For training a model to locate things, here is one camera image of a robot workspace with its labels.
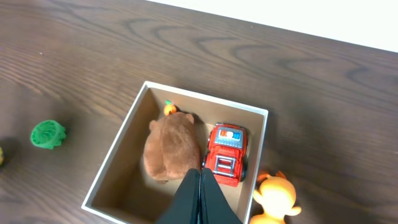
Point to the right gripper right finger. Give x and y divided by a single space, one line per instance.
214 208

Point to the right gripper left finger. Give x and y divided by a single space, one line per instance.
184 208

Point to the red toy fire truck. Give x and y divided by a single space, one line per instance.
226 154

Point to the brown plush toy with orange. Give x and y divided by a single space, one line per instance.
171 149

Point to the orange blue toy duck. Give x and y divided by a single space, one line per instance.
277 197

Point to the white cardboard box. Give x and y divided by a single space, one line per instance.
122 192

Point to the green ridged round toy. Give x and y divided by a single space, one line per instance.
48 134

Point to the yellow ball with blue marks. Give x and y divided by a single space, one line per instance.
1 156

